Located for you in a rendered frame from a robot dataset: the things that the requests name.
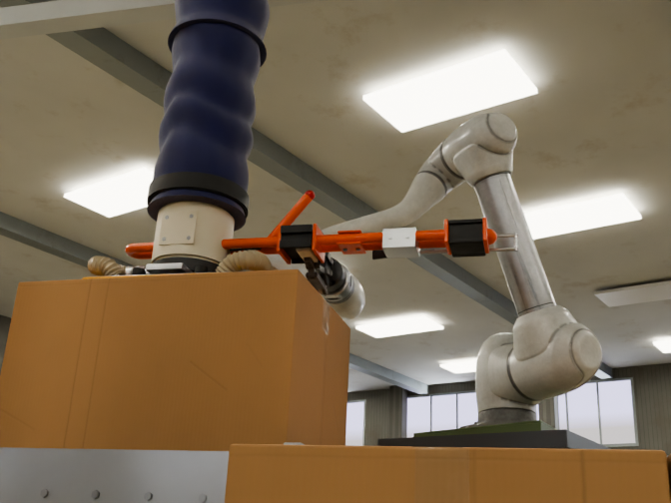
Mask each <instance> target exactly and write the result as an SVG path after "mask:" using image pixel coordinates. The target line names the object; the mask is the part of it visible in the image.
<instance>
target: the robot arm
mask: <svg viewBox="0 0 671 503"><path fill-rule="evenodd" d="M516 142H517V130H516V127H515V125H514V123H513V122H512V120H511V119H510V118H509V117H507V116H506V115H504V114H502V113H487V114H480V115H477V116H475V117H473V118H471V119H469V120H468V121H466V122H465V123H463V124H462V125H461V126H459V127H458V128H457V129H456V130H454V131H453V132H452V133H451V134H450V135H449V136H448V137H447V138H446V139H445V140H444V141H443V142H442V143H441V144H440V145H439V146H438V147H437V148H436V150H435V151H434V152H433V153H432V155H431V156H430V157H429V158H428V159H427V160H426V161H425V163H424V164H423V165H422V166H421V168H420V170H419V172H418V173H417V175H416V176H415V178H414V180H413V182H412V184H411V186H410V188H409V190H408V192H407V194H406V196H405V198H404V199H403V200H402V201H401V202H400V203H399V204H398V205H396V206H394V207H392V208H390V209H387V210H384V211H381V212H378V213H374V214H371V215H368V216H364V217H361V218H357V219H354V220H351V221H347V222H344V223H341V224H337V225H334V226H331V227H328V228H326V229H324V230H321V231H322V233H323V234H324V235H338V233H337V231H358V230H361V232H362V233H382V229H393V228H403V227H405V226H407V225H409V224H411V223H413V222H414V221H416V220H417V219H418V218H420V217H421V216H422V215H423V214H424V213H426V212H427V211H428V210H429V209H430V208H432V207H433V206H434V205H435V204H437V203H438V202H440V201H441V200H442V199H443V198H444V197H445V196H446V195H447V194H448V193H449V192H450V191H451V190H452V189H453V188H456V187H458V186H459V185H461V184H462V183H464V182H467V183H468V184H469V185H470V186H472V187H473V188H475V191H476V194H477V197H478V200H479V203H480V206H481V209H482V211H483V214H484V217H485V218H487V224H488V228H489V229H492V230H494V231H495V232H496V234H497V235H501V234H514V233H518V251H497V255H498V258H499V261H500V264H501V267H502V270H503V273H504V276H505V279H506V282H507V285H508V288H509V291H510V293H511V296H512V299H513V302H514V305H515V308H516V311H517V314H518V319H517V320H516V322H515V324H514V327H513V333H508V332H505V333H498V334H495V335H493V336H491V337H490V338H489V339H487V340H486V341H485V342H484V343H483V345H482V347H481V349H480V351H479V353H478V356H477V361H476V370H475V392H476V403H477V413H478V417H477V422H474V424H470V425H465V426H461V427H460V428H467V427H476V426H486V425H495V424H505V423H514V422H524V421H533V420H537V418H536V405H537V404H539V403H540V402H541V401H542V400H543V399H546V398H552V397H556V396H559V395H562V394H565V393H568V392H571V391H573V390H575V389H577V388H579V387H581V386H582V385H584V384H585V383H586V382H588V381H589V380H590V379H591V378H592V377H593V376H594V375H595V374H596V372H597V371H598V370H599V368H600V366H601V363H602V349H601V346H600V343H599V341H598V339H597V337H596V336H595V334H594V333H593V332H592V331H591V330H590V329H588V328H587V327H586V326H584V325H583V324H581V323H578V322H577V321H576V320H575V319H574V317H573V316H572V315H571V313H570V311H569V310H567V309H566V308H564V307H562V306H560V305H556V302H555V300H554V297H553V294H552V291H551V288H550V286H549V283H548V280H547V277H546V274H545V271H544V269H543V266H542V263H541V260H540V257H539V255H538V252H537V249H536V246H535V243H534V240H533V238H532V235H531V232H530V229H529V226H528V224H527V221H526V218H525V215H524V212H523V209H522V207H521V204H520V201H519V198H518V195H517V193H516V190H515V187H514V184H513V181H512V178H511V175H512V171H513V149H514V148H515V146H516ZM297 253H298V254H299V255H300V257H301V258H302V259H303V261H304V263H292V259H291V264H287V263H286V262H285V261H284V260H283V258H282V257H281V256H280V255H279V254H266V256H267V257H268V258H269V260H270V261H271V264H272V266H274V267H275V268H277V269H278V270H280V269H298V270H299V271H300V272H301V273H302V274H303V275H304V277H305V278H306V279H307V280H308V281H309V282H310V283H311V284H312V286H313V287H314V288H315V289H316V290H317V291H318V292H319V294H320V295H321V296H322V297H323V298H324V299H325V300H326V301H327V303H328V304H329V305H330V306H331V307H332V308H333V309H334V310H335V312H336V313H337V314H338V315H339V316H340V317H341V319H353V318H356V317H358V316H359V315H360V312H361V311H362V309H363V307H364V305H365V296H364V291H363V289H362V286H361V284H360V283H359V281H358V280H357V279H356V278H355V277H354V276H353V275H352V274H351V273H350V272H349V271H348V269H347V268H346V267H345V266H344V265H343V264H341V263H339V262H338V261H337V260H336V259H334V258H332V257H331V254H330V253H329V252H326V254H325V263H321V262H320V263H315V262H319V260H318V258H317V257H316V256H315V254H314V253H313V251H312V250H311V248H301V249H297Z"/></svg>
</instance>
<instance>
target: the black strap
mask: <svg viewBox="0 0 671 503"><path fill-rule="evenodd" d="M177 189H187V190H198V191H205V192H210V193H214V194H218V195H221V196H224V197H226V198H229V199H231V200H233V201H235V202H236V203H237V204H239V205H240V206H241V207H242V209H243V210H244V213H245V217H246V218H247V216H248V212H249V202H250V198H249V195H248V193H247V192H246V191H245V190H244V189H243V188H242V187H241V186H239V185H238V184H236V183H234V182H232V181H230V180H228V179H225V178H222V177H219V176H215V175H211V174H205V173H198V172H176V173H169V174H165V175H162V176H159V177H157V178H155V179H154V180H153V181H151V183H150V185H149V191H148V197H147V205H149V203H150V201H151V200H152V199H153V197H155V196H156V195H157V194H159V193H161V192H164V191H169V190H177Z"/></svg>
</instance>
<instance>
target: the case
mask: <svg viewBox="0 0 671 503"><path fill-rule="evenodd" d="M349 342H350V328H349V326H348V325H347V324H346V323H345V322H344V321H343V320H342V319H341V317H340V316H339V315H338V314H337V313H336V312H335V310H334V309H333V308H332V307H331V306H330V305H329V304H328V303H327V301H326V300H325V299H324V298H323V297H322V296H321V295H320V294H319V292H318V291H317V290H316V289H315V288H314V287H313V286H312V284H311V283H310V282H309V281H308V280H307V279H306V278H305V277H304V275H303V274H302V273H301V272H300V271H299V270H298V269H280V270H259V271H237V272H216V273H195V274H173V275H152V276H130V277H109V278H88V279H66V280H45V281H24V282H19V283H18V288H17V293H16V298H15V303H14V308H13V313H12V318H11V323H10V328H9V333H8V338H7V343H6V348H5V353H4V358H3V363H2V368H1V373H0V447H8V448H67V449H126V450H184V451H230V446H231V445H232V444H284V443H285V442H300V443H302V444H304V445H345V435H346V412H347V389H348V365H349Z"/></svg>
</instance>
